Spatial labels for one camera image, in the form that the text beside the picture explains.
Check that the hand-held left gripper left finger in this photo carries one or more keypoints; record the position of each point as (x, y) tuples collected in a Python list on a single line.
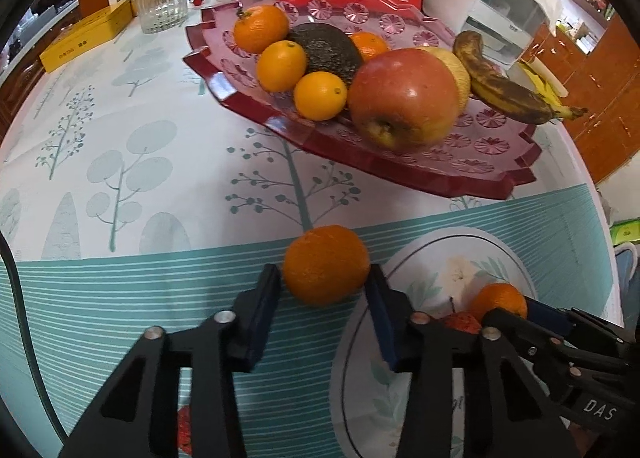
[(265, 318)]

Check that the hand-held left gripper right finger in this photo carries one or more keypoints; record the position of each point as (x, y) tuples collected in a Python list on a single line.
[(382, 323)]

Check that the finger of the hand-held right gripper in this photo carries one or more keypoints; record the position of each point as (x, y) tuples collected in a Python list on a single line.
[(545, 353), (550, 315)]

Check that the small orange mandarin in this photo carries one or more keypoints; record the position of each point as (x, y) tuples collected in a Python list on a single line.
[(368, 45), (281, 65), (498, 299), (325, 265), (320, 95)]

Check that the white floral plate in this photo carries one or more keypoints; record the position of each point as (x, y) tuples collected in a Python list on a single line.
[(430, 263)]

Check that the red faceted fruit tray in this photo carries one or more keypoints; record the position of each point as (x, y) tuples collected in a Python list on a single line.
[(330, 138)]

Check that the large red apple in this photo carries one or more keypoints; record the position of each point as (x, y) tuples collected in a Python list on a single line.
[(402, 100)]

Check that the brown spotted banana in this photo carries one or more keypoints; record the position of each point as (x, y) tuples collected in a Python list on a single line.
[(505, 93)]

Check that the small red lychee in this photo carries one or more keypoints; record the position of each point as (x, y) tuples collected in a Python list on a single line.
[(185, 430), (460, 322)]

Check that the green packet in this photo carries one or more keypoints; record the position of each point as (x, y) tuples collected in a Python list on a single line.
[(627, 232)]

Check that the tree print tablecloth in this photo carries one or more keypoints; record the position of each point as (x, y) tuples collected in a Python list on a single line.
[(150, 148)]

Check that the yellow packet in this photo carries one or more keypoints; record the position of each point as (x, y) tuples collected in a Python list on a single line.
[(542, 83)]

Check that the dark avocado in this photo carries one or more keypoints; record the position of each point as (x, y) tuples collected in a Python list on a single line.
[(330, 50)]

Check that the mandarin with green stem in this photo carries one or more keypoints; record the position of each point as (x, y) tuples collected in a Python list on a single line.
[(261, 30)]

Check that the white countertop appliance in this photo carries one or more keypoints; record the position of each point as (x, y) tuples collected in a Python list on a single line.
[(495, 23)]

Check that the flat yellow box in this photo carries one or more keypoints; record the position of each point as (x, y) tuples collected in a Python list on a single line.
[(85, 35)]

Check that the wooden kitchen cabinet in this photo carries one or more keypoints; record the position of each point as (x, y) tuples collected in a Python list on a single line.
[(30, 53)]

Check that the wooden wall cabinet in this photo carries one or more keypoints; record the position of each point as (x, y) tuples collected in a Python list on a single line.
[(600, 88)]

